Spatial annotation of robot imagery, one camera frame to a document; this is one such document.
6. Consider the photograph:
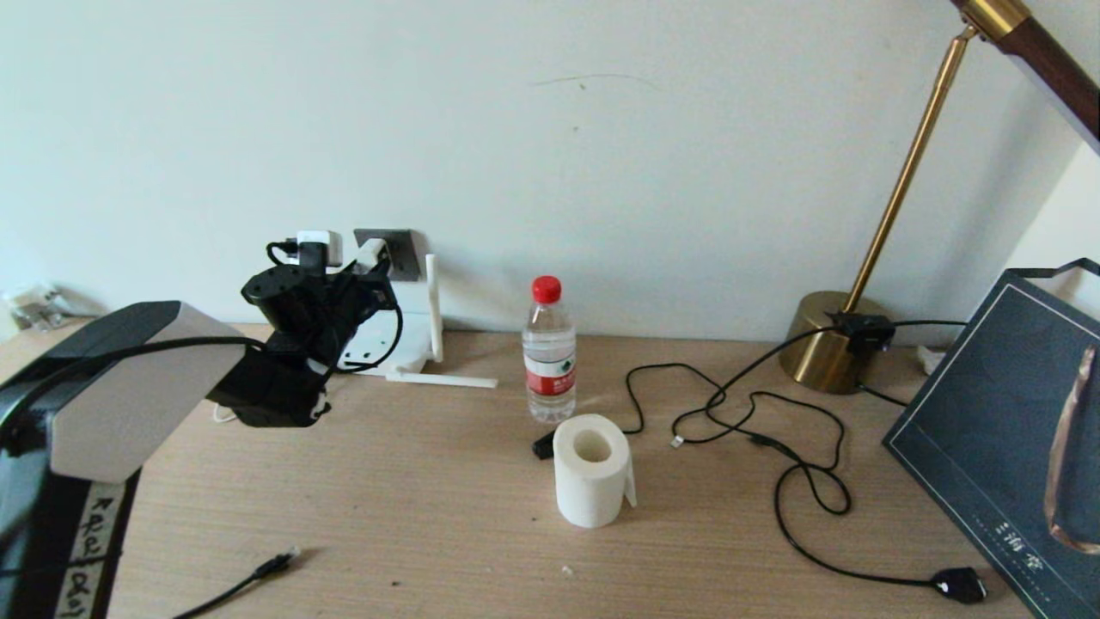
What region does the black network cable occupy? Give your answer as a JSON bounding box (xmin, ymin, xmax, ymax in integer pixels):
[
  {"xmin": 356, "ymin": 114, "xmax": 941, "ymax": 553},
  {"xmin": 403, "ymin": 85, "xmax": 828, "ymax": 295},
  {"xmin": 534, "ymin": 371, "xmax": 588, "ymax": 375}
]
[{"xmin": 172, "ymin": 547, "xmax": 302, "ymax": 619}]

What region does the white router with antennas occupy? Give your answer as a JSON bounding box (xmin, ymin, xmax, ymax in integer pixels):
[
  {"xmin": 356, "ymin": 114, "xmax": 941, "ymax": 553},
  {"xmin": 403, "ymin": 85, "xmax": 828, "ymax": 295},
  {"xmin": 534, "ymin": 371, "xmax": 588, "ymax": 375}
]
[{"xmin": 331, "ymin": 254, "xmax": 499, "ymax": 389}]

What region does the clear water bottle red cap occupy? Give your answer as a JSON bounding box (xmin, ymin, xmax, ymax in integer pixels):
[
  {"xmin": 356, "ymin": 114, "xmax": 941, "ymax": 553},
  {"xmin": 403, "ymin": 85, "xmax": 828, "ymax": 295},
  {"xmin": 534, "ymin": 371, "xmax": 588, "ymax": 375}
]
[{"xmin": 522, "ymin": 276, "xmax": 578, "ymax": 424}]

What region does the white toilet paper roll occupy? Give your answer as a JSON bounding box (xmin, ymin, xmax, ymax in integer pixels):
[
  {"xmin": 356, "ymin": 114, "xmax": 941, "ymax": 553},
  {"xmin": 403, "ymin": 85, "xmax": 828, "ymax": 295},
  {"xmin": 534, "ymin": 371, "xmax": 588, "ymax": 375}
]
[{"xmin": 553, "ymin": 414, "xmax": 639, "ymax": 529}]

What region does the clear plastic wrapper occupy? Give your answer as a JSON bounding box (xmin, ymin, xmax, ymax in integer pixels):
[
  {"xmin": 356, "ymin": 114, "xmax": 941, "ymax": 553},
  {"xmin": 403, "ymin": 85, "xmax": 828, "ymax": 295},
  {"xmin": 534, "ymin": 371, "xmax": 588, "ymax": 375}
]
[{"xmin": 3, "ymin": 284, "xmax": 68, "ymax": 332}]

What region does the brass desk lamp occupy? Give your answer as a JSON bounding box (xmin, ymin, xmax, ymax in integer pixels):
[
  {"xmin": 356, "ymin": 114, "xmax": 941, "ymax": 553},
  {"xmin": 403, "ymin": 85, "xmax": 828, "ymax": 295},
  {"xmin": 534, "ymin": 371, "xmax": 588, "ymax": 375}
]
[{"xmin": 778, "ymin": 0, "xmax": 1100, "ymax": 395}]

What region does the black adapter on lamp base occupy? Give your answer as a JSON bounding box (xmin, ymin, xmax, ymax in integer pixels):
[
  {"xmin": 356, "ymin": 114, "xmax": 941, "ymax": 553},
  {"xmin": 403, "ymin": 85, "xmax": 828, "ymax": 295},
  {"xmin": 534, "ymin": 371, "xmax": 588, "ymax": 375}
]
[{"xmin": 827, "ymin": 313, "xmax": 896, "ymax": 354}]

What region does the dark blue paper gift bag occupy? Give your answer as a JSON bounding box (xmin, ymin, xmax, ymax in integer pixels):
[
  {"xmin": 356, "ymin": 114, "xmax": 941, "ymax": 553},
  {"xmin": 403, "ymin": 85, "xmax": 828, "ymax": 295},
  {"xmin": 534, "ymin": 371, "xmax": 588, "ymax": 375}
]
[{"xmin": 883, "ymin": 258, "xmax": 1100, "ymax": 619}]

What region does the grey wall socket plate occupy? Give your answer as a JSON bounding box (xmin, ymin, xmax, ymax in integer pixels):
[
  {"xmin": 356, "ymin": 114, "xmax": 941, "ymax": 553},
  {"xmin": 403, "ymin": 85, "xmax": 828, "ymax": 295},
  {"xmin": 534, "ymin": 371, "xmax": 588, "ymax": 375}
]
[{"xmin": 354, "ymin": 229, "xmax": 424, "ymax": 283}]

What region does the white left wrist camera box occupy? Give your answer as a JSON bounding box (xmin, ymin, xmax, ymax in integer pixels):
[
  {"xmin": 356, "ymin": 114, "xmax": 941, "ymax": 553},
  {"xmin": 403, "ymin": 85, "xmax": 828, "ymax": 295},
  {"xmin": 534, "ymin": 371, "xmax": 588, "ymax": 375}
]
[{"xmin": 296, "ymin": 230, "xmax": 345, "ymax": 267}]

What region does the black USB cable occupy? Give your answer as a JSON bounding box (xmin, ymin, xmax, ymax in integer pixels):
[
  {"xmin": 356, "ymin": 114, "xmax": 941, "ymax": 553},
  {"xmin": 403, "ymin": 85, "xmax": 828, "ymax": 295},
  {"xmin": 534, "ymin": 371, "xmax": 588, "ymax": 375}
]
[{"xmin": 532, "ymin": 363, "xmax": 847, "ymax": 472}]

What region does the thin black power cable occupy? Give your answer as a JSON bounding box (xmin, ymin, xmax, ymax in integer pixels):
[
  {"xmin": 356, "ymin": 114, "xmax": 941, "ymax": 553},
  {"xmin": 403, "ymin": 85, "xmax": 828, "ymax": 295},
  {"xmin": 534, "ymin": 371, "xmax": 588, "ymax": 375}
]
[{"xmin": 853, "ymin": 319, "xmax": 968, "ymax": 408}]

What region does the black lamp power cord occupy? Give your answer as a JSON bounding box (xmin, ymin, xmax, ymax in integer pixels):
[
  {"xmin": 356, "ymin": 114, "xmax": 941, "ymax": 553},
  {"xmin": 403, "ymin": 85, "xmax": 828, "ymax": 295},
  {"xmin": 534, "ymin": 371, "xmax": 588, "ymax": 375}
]
[{"xmin": 670, "ymin": 325, "xmax": 989, "ymax": 605}]

